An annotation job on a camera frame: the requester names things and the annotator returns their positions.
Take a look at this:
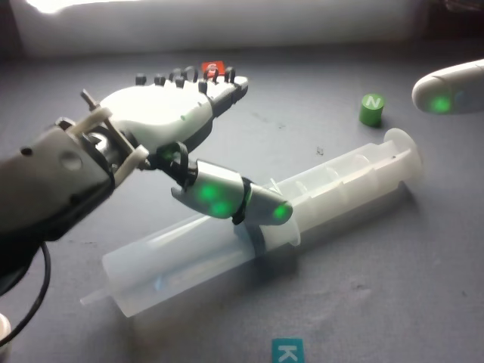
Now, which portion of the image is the white barrier board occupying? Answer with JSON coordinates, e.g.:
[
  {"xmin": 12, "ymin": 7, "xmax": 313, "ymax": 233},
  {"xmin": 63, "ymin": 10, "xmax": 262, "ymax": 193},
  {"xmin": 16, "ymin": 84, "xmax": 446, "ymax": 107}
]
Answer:
[{"xmin": 11, "ymin": 0, "xmax": 432, "ymax": 56}]

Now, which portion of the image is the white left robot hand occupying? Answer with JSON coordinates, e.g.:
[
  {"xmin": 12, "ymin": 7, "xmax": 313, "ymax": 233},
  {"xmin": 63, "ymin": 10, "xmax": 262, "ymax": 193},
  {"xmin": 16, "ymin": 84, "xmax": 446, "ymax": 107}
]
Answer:
[{"xmin": 96, "ymin": 64, "xmax": 295, "ymax": 228}]

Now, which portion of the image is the large clear plastic syringe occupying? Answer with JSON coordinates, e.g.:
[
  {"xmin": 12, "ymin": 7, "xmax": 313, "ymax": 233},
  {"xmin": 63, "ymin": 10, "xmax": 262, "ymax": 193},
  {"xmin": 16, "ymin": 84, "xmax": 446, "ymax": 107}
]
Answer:
[{"xmin": 79, "ymin": 127, "xmax": 424, "ymax": 318}]

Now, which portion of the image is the thin black cable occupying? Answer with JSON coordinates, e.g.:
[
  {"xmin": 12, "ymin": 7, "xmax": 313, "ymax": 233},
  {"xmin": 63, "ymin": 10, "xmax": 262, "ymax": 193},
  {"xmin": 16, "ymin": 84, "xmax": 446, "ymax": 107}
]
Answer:
[{"xmin": 0, "ymin": 241, "xmax": 52, "ymax": 343}]

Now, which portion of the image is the red number 9 block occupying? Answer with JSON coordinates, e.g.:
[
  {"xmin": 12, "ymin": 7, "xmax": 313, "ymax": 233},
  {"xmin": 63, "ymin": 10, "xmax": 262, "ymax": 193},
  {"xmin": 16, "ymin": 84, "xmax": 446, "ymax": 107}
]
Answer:
[{"xmin": 200, "ymin": 60, "xmax": 227, "ymax": 82}]

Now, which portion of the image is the grey table cloth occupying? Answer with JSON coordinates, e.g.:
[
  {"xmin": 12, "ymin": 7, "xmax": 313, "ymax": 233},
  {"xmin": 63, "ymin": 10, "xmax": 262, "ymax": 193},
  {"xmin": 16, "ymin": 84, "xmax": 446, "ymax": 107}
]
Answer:
[{"xmin": 0, "ymin": 37, "xmax": 484, "ymax": 363}]

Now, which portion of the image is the teal letter K block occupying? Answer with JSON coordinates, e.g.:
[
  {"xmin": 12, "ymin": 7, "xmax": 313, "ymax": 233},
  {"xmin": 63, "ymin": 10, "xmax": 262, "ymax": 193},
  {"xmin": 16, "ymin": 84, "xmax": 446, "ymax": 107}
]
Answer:
[{"xmin": 271, "ymin": 337, "xmax": 305, "ymax": 363}]

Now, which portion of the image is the green letter N cylinder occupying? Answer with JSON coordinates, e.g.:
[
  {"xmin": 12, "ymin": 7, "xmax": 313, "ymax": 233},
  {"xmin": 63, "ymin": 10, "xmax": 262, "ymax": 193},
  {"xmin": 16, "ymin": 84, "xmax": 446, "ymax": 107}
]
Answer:
[{"xmin": 358, "ymin": 92, "xmax": 386, "ymax": 128}]

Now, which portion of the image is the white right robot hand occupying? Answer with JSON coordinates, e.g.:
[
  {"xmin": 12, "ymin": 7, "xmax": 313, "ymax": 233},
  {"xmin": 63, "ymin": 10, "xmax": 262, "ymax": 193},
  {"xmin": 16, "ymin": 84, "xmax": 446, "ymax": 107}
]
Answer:
[{"xmin": 411, "ymin": 58, "xmax": 484, "ymax": 116}]

